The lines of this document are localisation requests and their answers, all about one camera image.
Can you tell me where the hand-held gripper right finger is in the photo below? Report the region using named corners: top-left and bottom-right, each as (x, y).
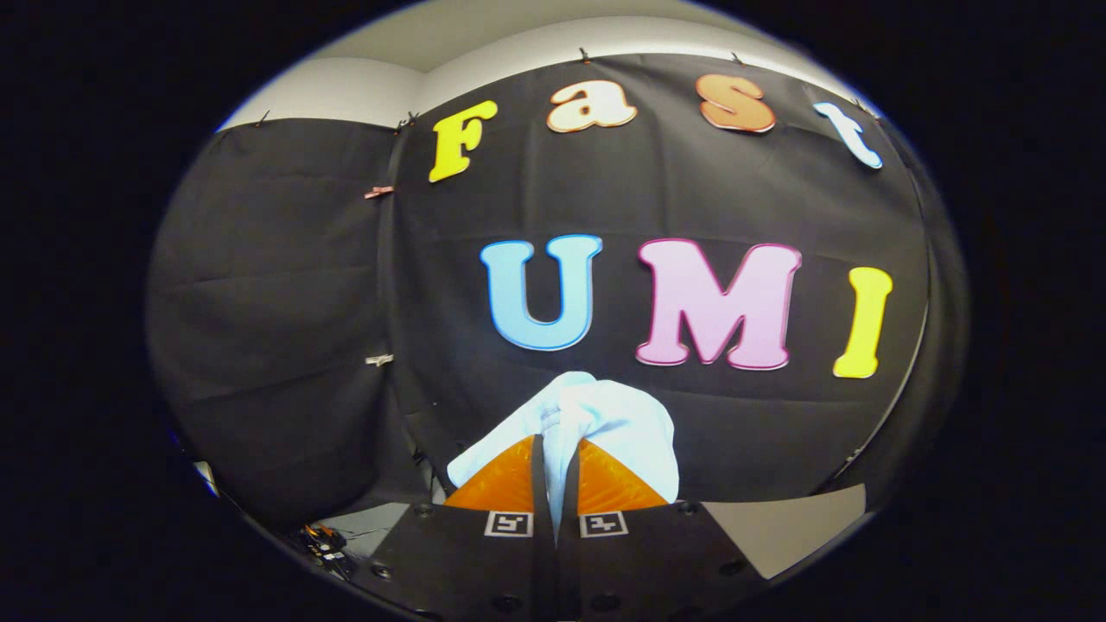
top-left (557, 439), bottom-right (770, 622)

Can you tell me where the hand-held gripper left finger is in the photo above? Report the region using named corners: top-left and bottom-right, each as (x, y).
top-left (346, 435), bottom-right (558, 622)

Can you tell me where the light blue polo shirt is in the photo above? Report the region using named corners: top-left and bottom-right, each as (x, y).
top-left (447, 371), bottom-right (680, 532)

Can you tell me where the black backdrop cloth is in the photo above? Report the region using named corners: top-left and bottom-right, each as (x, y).
top-left (145, 54), bottom-right (970, 530)

